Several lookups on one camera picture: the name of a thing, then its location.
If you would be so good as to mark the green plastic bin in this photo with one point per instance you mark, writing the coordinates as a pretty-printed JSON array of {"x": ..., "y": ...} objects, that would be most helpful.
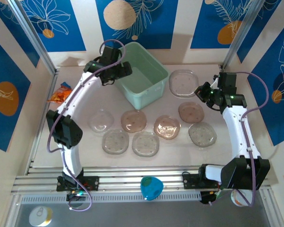
[{"x": 144, "y": 71}]

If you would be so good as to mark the large clear glass plate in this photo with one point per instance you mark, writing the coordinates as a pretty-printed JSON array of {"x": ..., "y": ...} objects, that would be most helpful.
[{"x": 183, "y": 84}]

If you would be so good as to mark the peach glass plate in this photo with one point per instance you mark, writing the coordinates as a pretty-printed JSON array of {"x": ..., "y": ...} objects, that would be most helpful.
[{"x": 166, "y": 127}]

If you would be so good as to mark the brown plate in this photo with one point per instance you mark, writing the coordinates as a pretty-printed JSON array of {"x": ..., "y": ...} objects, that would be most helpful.
[{"x": 133, "y": 121}]

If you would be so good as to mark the grey glass plate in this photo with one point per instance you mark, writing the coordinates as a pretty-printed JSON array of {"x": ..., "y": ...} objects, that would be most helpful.
[
  {"x": 201, "y": 134},
  {"x": 115, "y": 142}
]

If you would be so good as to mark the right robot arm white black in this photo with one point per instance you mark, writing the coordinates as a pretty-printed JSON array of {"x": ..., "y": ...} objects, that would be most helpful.
[{"x": 239, "y": 132}]

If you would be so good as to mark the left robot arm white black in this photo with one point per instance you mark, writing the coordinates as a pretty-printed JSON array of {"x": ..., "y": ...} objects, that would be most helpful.
[{"x": 71, "y": 156}]

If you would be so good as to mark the orange snack bag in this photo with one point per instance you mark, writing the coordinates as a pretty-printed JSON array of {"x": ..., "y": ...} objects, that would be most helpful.
[{"x": 59, "y": 94}]

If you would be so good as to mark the controller circuit board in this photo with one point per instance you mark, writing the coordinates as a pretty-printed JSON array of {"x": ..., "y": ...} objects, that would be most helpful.
[
  {"x": 211, "y": 195},
  {"x": 75, "y": 195}
]

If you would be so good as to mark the white orange pull-tab can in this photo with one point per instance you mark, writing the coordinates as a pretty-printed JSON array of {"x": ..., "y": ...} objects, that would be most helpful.
[{"x": 237, "y": 201}]

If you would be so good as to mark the blue plastic cup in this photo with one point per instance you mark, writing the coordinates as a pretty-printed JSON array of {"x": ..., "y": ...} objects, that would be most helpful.
[{"x": 151, "y": 188}]

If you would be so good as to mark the white yellow pull-tab can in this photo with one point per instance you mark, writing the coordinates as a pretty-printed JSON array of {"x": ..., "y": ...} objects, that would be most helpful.
[{"x": 40, "y": 215}]

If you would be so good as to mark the aluminium side rail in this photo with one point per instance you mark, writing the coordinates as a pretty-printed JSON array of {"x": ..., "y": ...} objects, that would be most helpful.
[
  {"x": 221, "y": 69},
  {"x": 41, "y": 123}
]

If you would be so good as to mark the aluminium frame post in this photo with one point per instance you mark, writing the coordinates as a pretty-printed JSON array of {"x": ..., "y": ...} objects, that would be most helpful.
[
  {"x": 243, "y": 33},
  {"x": 33, "y": 37}
]

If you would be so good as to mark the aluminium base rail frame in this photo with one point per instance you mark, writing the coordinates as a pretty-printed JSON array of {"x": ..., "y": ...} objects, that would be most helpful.
[{"x": 132, "y": 175}]

